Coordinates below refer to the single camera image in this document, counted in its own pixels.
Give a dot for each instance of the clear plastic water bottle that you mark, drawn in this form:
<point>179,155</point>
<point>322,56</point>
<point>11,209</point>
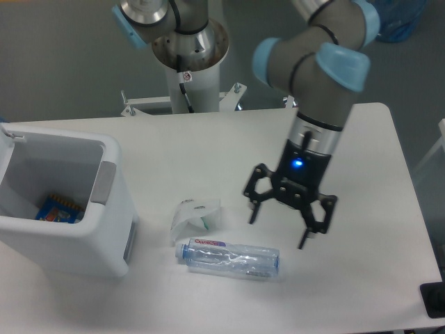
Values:
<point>237,259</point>

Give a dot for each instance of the crumpled white plastic wrapper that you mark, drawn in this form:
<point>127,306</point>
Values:
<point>195,218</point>

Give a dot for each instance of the blue snack packet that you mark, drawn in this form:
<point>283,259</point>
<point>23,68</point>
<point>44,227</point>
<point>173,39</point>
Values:
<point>59,210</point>

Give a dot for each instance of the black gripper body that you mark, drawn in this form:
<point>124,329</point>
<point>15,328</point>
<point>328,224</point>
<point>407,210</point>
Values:
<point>298,176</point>

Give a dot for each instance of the white frame at right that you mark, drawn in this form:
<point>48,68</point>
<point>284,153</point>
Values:
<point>436,147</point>

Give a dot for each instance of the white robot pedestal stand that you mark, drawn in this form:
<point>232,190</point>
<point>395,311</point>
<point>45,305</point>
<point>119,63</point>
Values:
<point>192,68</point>

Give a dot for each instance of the black device at edge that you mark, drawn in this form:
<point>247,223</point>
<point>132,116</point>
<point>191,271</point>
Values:
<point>433,299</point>

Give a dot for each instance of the white push-lid trash can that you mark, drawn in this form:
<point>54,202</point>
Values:
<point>83,168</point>

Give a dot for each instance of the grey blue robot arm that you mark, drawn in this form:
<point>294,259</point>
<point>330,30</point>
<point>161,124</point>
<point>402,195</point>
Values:
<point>322,69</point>

